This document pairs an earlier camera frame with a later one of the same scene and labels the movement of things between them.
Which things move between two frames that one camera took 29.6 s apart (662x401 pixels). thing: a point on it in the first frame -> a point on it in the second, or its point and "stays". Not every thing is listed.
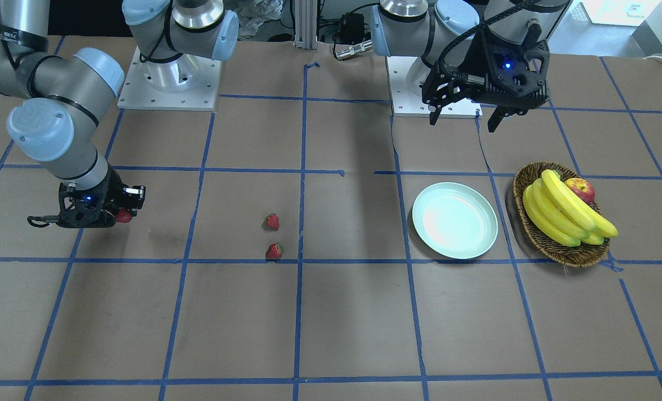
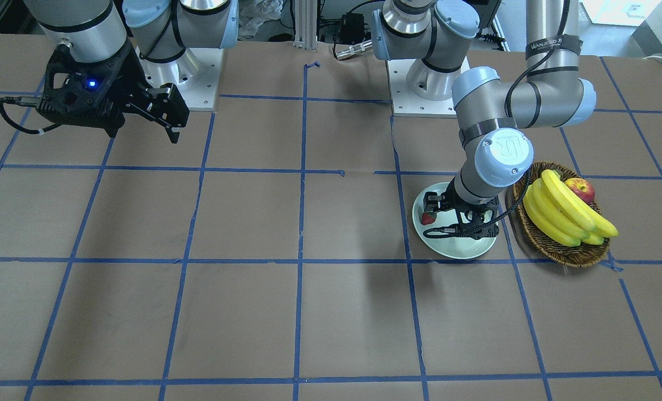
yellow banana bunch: x=560 y=215 stays
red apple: x=582 y=188 stays
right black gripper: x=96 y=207 -> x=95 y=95
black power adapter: x=353 y=29 stays
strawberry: x=123 y=215 -> x=428 y=218
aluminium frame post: x=306 y=24 stays
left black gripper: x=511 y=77 -> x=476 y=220
